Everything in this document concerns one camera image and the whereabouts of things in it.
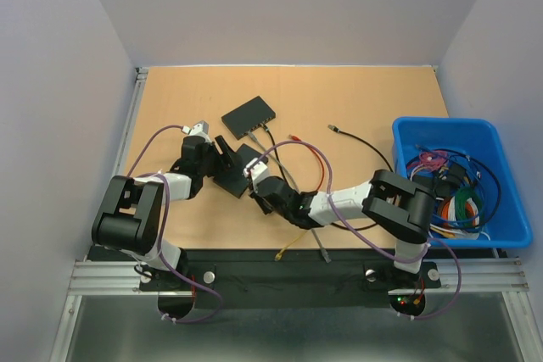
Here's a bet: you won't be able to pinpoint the black box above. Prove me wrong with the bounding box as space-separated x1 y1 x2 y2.
212 143 260 198

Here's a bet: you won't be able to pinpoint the grey ethernet cable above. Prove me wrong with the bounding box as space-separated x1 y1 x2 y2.
249 132 333 264

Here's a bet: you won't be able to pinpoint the black network switch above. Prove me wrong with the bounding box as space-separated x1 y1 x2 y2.
221 96 276 140

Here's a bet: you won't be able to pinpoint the yellow ethernet cable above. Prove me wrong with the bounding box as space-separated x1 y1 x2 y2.
274 231 309 261

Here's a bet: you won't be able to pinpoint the black ethernet cable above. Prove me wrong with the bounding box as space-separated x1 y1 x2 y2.
262 123 395 232

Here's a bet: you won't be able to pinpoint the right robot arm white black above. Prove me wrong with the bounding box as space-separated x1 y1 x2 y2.
244 163 436 286

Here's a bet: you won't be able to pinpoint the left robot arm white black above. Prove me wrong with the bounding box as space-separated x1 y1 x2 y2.
92 136 248 289

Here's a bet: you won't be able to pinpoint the blue plastic bin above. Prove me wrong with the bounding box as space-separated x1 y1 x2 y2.
392 117 533 249

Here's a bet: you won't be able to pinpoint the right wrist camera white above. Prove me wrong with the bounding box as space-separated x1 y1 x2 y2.
243 159 270 189

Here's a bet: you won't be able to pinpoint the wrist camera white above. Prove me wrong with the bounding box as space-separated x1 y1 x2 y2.
188 120 211 142
243 159 270 189

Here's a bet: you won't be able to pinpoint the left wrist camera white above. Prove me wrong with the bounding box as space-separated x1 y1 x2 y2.
188 120 211 142

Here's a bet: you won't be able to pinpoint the red ethernet cable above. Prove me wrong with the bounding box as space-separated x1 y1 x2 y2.
288 133 328 192

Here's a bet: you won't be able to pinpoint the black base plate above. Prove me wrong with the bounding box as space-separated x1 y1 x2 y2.
139 249 441 316

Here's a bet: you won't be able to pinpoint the aluminium frame rail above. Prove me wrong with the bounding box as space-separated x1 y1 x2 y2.
48 67 149 362

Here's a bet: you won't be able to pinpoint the tangled cables in bin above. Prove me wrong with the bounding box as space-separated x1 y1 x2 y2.
405 143 504 242

